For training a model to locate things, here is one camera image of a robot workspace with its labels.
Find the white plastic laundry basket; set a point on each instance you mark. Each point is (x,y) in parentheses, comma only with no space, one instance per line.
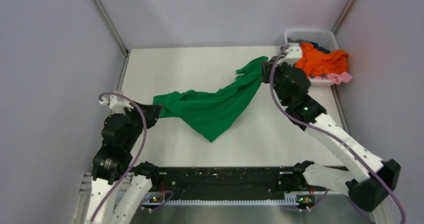
(324,38)

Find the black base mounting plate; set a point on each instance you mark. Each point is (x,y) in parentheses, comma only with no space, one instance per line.
(228,183)

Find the orange t-shirt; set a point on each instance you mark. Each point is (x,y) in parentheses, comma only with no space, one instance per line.
(317,63)

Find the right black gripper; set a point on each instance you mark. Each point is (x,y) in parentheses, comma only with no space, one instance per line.
(267,68)

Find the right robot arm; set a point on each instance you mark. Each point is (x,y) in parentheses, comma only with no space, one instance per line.
(367,180)

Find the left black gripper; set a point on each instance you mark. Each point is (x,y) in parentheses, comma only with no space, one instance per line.
(151,113)

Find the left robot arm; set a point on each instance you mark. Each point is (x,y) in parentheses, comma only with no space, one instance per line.
(117,185)

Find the aluminium frame rail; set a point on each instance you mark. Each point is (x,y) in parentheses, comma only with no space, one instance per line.
(299,199)

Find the green t-shirt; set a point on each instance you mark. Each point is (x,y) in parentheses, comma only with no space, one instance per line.
(211,114)

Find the pink garment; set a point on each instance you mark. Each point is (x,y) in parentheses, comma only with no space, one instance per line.
(336,78)

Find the blue garment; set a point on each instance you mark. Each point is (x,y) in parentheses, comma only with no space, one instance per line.
(319,48)

